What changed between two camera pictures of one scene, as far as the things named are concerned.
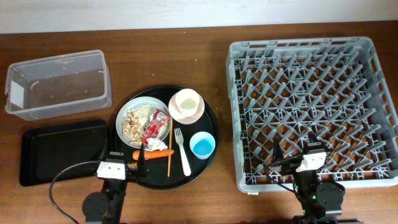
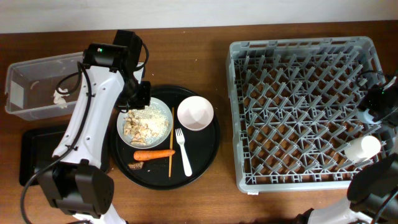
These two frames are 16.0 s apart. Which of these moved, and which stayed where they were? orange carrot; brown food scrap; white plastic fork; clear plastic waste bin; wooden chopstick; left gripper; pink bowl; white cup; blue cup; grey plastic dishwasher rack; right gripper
Moved: left gripper; blue cup; right gripper; pink bowl; white cup
Stayed: clear plastic waste bin; orange carrot; wooden chopstick; grey plastic dishwasher rack; white plastic fork; brown food scrap
